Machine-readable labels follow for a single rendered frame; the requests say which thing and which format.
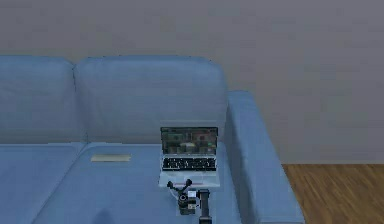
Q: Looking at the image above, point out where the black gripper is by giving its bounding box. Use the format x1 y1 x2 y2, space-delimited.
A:
166 178 194 216

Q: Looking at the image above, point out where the blue sofa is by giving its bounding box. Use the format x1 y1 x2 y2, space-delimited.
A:
0 54 306 224

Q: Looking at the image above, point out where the silver laptop with stickers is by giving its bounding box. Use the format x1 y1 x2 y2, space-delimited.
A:
158 126 222 189

